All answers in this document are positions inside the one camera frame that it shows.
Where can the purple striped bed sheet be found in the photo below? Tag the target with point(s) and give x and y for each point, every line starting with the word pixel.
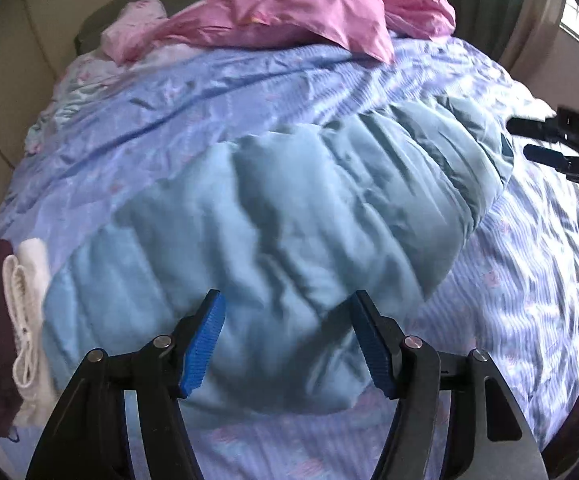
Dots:
pixel 179 110

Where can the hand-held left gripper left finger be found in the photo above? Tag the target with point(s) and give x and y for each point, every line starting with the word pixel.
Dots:
pixel 203 355

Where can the pale pink floral cloth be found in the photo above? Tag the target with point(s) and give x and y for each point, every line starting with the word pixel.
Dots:
pixel 132 22

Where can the pale blue floral quilt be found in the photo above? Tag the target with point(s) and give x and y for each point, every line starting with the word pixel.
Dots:
pixel 74 95

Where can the grey headboard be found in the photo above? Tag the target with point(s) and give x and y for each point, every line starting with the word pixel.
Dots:
pixel 144 0

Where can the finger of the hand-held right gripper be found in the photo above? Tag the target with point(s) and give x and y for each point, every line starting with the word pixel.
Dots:
pixel 534 127
pixel 549 155

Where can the large pink pillow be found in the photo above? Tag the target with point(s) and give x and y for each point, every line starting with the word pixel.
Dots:
pixel 289 10

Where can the white knit garment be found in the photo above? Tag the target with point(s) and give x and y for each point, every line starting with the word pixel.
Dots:
pixel 32 320

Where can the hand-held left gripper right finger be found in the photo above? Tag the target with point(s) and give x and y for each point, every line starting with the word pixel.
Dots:
pixel 375 355

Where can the small pink pillow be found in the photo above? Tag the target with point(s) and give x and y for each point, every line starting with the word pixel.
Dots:
pixel 419 7

